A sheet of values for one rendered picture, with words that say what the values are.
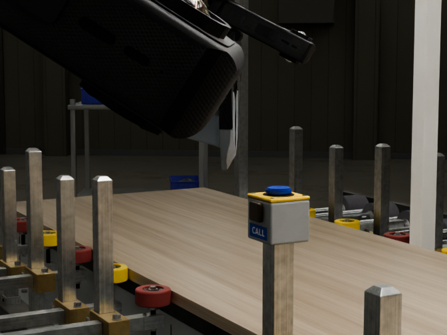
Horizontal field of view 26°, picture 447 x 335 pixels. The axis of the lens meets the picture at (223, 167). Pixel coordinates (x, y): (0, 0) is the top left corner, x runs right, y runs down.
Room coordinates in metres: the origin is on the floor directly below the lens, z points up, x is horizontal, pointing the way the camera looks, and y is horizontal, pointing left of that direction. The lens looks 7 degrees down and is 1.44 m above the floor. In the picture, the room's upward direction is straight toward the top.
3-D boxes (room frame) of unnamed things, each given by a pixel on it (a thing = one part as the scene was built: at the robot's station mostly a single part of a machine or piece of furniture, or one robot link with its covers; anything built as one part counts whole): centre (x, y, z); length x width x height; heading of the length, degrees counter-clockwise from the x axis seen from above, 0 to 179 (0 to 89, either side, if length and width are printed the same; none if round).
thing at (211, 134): (1.08, 0.02, 1.35); 0.06 x 0.03 x 0.09; 84
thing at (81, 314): (2.31, 0.37, 0.80); 0.13 x 0.06 x 0.05; 28
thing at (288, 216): (1.45, -0.08, 1.18); 0.07 x 0.07 x 0.08; 28
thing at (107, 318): (2.09, 0.26, 0.83); 0.13 x 0.06 x 0.05; 28
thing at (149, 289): (2.12, 0.16, 0.85); 0.08 x 0.08 x 0.11
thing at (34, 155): (2.55, 0.50, 0.94); 0.03 x 0.03 x 0.48; 28
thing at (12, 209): (2.77, 0.62, 0.86); 0.03 x 0.03 x 0.48; 28
